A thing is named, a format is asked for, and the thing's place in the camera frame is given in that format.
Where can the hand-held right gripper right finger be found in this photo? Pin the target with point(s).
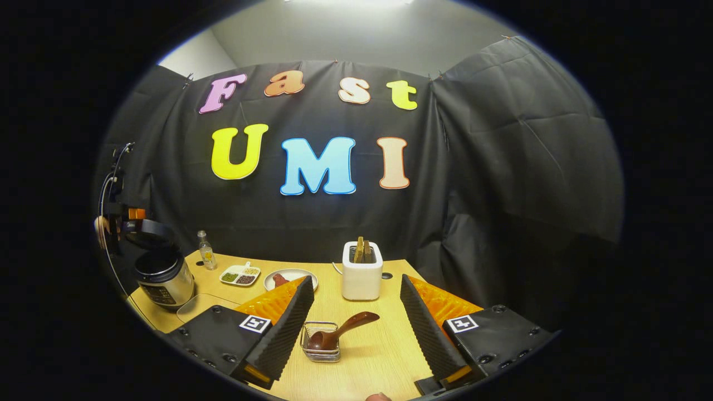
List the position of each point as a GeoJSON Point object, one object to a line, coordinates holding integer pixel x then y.
{"type": "Point", "coordinates": [426, 334]}

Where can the white toaster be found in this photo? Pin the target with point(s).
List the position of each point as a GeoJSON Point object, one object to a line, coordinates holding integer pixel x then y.
{"type": "Point", "coordinates": [362, 281]}

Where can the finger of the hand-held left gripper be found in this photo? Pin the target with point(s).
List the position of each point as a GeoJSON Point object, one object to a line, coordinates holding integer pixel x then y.
{"type": "Point", "coordinates": [137, 214]}

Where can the black backdrop cloth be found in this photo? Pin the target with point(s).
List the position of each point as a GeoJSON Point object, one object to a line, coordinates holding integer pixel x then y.
{"type": "Point", "coordinates": [501, 167]}

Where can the brown wooden spoon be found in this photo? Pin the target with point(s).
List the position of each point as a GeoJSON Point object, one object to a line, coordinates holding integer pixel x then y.
{"type": "Point", "coordinates": [345, 328]}

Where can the round white plate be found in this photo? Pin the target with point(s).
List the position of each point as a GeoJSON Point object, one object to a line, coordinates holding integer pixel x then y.
{"type": "Point", "coordinates": [298, 277]}

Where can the grey and silver rice cooker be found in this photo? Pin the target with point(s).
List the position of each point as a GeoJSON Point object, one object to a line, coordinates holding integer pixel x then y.
{"type": "Point", "coordinates": [164, 278]}

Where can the small clear glass bottle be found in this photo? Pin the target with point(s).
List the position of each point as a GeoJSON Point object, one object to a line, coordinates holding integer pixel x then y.
{"type": "Point", "coordinates": [206, 253]}

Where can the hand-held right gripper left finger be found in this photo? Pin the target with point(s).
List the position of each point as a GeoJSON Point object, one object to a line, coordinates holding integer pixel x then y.
{"type": "Point", "coordinates": [287, 334]}

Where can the red meat piece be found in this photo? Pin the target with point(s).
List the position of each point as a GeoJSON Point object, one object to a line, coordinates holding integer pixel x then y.
{"type": "Point", "coordinates": [279, 280]}

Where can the brown toast slice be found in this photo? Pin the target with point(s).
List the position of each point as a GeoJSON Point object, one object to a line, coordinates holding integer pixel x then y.
{"type": "Point", "coordinates": [359, 250]}
{"type": "Point", "coordinates": [367, 252]}

